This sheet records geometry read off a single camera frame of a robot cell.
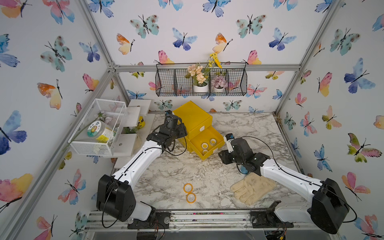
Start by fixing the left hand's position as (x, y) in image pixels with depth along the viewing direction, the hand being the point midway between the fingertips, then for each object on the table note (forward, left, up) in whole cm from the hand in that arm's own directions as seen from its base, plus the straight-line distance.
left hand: (183, 127), depth 83 cm
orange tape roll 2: (-31, -6, -22) cm, 38 cm away
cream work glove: (-26, -37, -22) cm, 50 cm away
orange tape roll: (-26, +1, -22) cm, 34 cm away
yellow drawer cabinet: (+7, -7, -3) cm, 11 cm away
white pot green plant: (+7, +32, -10) cm, 35 cm away
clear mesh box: (+5, +38, +7) cm, 39 cm away
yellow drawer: (+2, -13, -12) cm, 18 cm away
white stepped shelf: (-4, +32, -9) cm, 33 cm away
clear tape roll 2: (-8, -12, -13) cm, 19 cm away
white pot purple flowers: (+22, -21, +12) cm, 33 cm away
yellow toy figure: (+17, +32, -15) cm, 39 cm away
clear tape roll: (-3, -12, -14) cm, 19 cm away
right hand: (-11, -21, -8) cm, 25 cm away
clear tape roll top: (-1, -17, -14) cm, 22 cm away
